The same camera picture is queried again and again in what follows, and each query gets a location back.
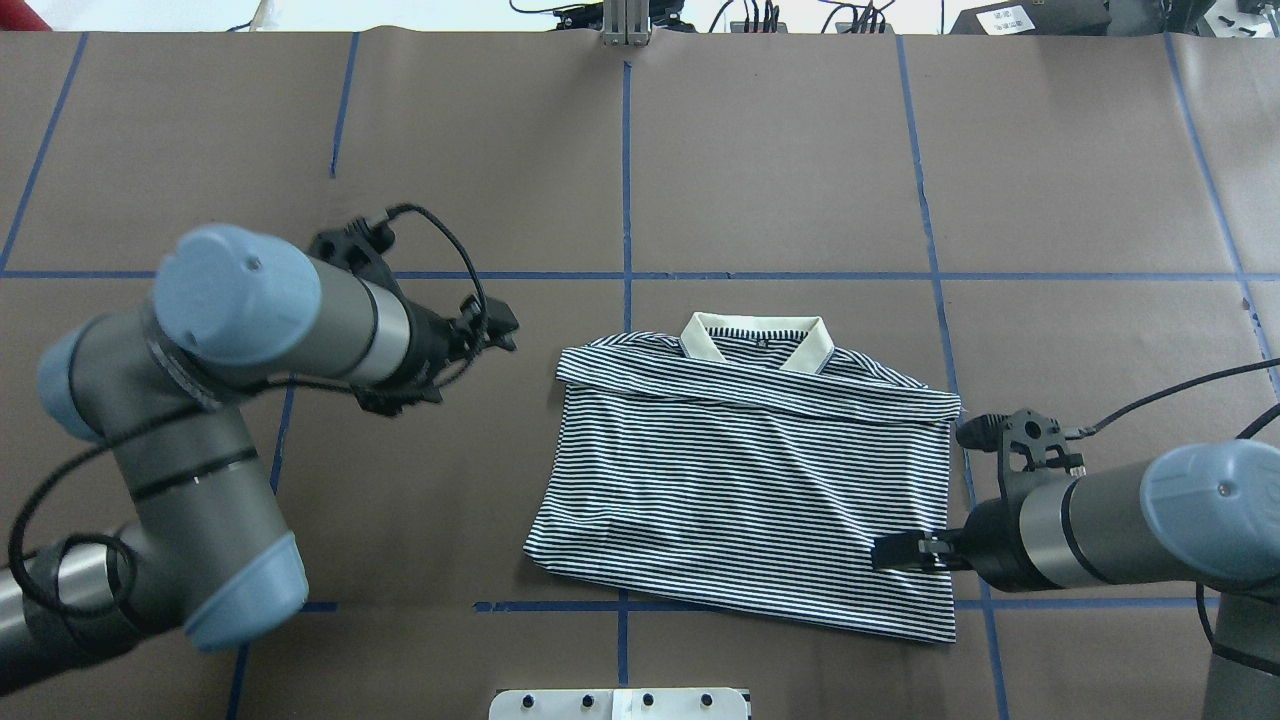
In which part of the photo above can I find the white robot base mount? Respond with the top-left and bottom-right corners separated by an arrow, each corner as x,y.
488,687 -> 753,719

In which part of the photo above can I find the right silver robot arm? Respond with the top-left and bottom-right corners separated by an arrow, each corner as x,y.
870,410 -> 1279,719

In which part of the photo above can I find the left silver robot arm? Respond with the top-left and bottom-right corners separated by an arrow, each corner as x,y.
3,220 -> 518,694

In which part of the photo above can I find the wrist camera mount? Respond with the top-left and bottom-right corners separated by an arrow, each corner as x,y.
956,409 -> 1085,503
305,218 -> 401,295

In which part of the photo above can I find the black box with label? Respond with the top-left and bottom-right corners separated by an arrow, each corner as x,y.
946,1 -> 1112,37

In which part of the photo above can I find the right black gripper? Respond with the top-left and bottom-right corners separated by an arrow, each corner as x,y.
872,498 -> 1041,593

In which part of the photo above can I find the navy white striped polo shirt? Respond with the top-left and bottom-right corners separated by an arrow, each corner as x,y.
524,313 -> 963,643

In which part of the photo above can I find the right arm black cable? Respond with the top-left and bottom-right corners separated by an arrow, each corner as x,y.
1060,357 -> 1280,441

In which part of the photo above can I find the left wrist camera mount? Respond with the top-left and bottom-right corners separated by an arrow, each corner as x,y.
305,218 -> 401,295

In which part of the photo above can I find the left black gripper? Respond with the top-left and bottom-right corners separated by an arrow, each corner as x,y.
399,295 -> 520,393

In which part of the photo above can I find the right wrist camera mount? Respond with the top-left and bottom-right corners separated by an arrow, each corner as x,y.
956,409 -> 1085,503

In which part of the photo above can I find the aluminium frame post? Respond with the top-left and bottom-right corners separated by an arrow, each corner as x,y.
600,0 -> 652,47

